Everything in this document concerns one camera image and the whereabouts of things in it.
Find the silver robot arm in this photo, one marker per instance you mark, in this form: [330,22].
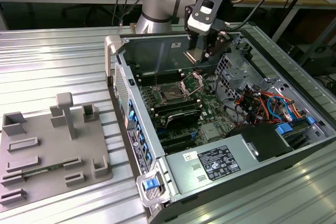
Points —
[157,11]

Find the blue case latch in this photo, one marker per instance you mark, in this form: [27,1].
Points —
[151,184]

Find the open PC case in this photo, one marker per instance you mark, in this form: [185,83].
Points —
[147,119]

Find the CPU plate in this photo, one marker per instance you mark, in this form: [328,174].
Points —
[193,55]

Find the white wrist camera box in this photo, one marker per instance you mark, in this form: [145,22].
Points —
[203,22]

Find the grey parts rack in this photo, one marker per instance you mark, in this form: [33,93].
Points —
[52,145]

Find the grey power supply unit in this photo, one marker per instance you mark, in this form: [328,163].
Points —
[178,171]

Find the black office chair base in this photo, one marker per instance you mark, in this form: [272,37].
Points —
[90,11]

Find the small blue clip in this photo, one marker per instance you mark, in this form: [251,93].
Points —
[310,120]

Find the black installed RAM module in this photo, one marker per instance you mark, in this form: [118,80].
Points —
[176,106]

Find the green RAM stick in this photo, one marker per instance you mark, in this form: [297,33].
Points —
[55,167]

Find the green motherboard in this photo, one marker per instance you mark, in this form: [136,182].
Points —
[210,108]

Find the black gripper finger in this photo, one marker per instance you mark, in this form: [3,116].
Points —
[214,45]
[193,41]

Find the black fan shroud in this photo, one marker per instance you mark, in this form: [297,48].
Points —
[265,140]

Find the silver chipset heatsink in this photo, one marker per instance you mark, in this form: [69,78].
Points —
[212,132]

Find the perforated metal drive cage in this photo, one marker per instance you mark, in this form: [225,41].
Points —
[236,73]

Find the CPU socket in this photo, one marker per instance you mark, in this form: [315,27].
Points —
[168,95]

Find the black graphics card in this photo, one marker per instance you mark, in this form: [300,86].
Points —
[183,119]

